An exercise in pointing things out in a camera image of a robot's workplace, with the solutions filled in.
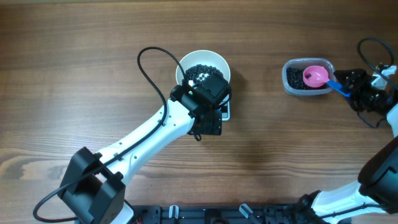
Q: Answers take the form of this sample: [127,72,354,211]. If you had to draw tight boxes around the white digital kitchen scale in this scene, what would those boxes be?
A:
[218,96,231,121]

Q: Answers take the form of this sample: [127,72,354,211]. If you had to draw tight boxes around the black beans in container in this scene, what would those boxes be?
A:
[286,67,326,90]

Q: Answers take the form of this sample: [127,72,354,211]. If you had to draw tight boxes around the pink scoop blue handle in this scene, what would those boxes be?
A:
[303,65,351,97]

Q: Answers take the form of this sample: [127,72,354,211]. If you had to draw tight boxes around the white bowl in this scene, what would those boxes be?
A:
[180,50,231,82]

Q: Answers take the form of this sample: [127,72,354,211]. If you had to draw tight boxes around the black beans in bowl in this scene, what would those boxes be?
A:
[185,64,223,81]

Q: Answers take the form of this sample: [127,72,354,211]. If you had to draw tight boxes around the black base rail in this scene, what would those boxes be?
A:
[130,203,326,224]

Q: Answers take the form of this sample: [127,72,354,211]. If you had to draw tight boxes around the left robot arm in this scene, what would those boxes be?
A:
[58,75,231,224]

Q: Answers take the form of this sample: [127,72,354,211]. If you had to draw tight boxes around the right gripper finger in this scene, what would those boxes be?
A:
[334,68,367,89]
[345,95,361,111]

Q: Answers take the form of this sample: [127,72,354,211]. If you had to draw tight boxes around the clear plastic container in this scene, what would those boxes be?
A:
[282,58,337,96]

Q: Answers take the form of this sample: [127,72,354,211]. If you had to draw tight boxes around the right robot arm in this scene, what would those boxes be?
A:
[292,69,397,223]

